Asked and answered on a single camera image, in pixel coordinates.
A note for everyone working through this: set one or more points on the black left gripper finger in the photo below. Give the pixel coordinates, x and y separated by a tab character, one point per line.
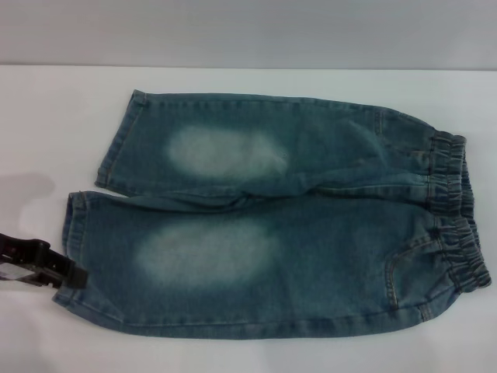
42	279
70	272

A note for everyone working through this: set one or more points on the blue denim shorts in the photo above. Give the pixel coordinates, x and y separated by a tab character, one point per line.
272	241

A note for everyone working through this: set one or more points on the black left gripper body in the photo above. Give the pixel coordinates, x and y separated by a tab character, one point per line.
19	256

